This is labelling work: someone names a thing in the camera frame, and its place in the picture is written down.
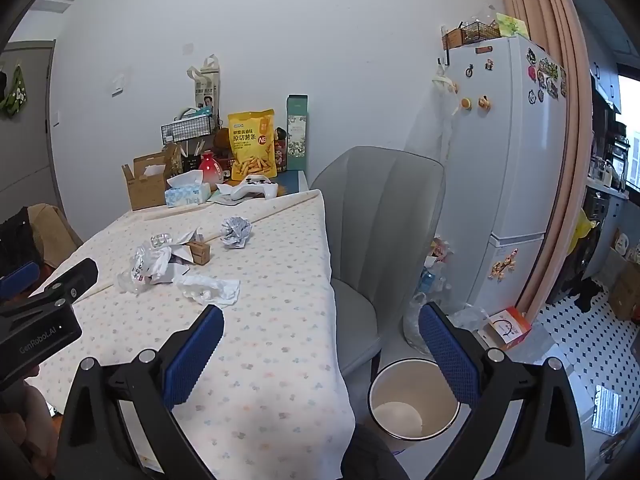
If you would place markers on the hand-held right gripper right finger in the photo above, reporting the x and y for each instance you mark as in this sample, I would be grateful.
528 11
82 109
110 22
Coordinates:
445 355

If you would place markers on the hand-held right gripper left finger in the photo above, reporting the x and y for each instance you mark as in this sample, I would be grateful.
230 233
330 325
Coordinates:
200 350

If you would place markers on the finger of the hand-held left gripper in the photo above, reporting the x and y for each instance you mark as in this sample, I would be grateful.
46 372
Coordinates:
20 280
70 280

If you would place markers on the white trash bin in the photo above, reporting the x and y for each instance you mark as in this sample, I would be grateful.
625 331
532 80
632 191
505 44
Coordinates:
400 385

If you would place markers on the small brown cardboard box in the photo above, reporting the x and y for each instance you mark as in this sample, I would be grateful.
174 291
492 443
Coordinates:
199 254

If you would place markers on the clear plastic bag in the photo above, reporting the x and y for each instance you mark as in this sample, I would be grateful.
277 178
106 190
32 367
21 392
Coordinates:
417 317

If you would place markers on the crumpled white tissue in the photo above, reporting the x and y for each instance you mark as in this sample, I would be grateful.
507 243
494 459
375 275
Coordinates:
207 290

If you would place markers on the clear plastic wrapper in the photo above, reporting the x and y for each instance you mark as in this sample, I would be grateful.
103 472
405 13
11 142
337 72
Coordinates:
132 272

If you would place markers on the orange white box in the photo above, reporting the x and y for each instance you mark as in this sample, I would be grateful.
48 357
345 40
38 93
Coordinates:
507 330

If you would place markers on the dotted cream tablecloth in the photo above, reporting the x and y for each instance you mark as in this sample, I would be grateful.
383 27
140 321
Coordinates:
275 285

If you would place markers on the orange lobster magnet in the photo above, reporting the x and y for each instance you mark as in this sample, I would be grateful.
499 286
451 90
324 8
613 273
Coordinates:
505 265

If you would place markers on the open brown cardboard box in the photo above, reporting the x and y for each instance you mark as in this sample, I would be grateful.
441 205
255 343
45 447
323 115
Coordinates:
142 190

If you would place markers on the grey door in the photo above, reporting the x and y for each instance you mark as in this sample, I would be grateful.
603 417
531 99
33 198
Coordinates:
25 160

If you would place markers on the crumpled printed paper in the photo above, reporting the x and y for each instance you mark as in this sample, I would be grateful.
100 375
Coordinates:
236 232

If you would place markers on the blue tissue pack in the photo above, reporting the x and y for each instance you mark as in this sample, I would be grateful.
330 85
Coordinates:
187 195

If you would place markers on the printed paper sheet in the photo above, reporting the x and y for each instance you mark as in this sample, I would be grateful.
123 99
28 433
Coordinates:
225 197

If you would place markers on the grey upholstered chair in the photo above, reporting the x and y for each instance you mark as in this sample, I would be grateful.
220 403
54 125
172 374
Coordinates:
380 200

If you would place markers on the black pen holder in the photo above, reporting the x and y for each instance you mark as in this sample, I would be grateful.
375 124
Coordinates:
191 162

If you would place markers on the white game controller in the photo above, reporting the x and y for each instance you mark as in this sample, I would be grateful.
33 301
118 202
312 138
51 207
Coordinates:
257 189

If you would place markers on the red white vase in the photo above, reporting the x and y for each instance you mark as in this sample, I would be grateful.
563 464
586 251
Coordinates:
211 170

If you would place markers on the green hanging toy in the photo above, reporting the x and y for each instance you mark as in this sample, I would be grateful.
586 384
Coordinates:
12 92

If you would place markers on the blue table mat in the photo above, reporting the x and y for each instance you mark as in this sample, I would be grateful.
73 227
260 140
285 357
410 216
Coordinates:
295 182

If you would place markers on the white refrigerator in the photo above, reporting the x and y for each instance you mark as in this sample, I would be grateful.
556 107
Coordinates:
500 160

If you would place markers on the red printed box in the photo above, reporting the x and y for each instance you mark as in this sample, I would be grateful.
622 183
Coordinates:
280 155

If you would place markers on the yellow snack bag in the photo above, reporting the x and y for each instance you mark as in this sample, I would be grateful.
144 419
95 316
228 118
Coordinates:
250 145

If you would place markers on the white printed tote bag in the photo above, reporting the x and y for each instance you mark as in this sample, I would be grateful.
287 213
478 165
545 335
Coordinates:
206 85

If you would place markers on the tall green box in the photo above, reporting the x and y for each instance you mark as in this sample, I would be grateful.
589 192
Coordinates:
297 130

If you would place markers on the green card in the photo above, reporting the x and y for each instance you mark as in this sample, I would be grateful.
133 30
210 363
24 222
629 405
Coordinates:
512 25

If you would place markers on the white wall switch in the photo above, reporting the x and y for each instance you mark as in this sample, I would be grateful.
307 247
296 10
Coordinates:
118 85

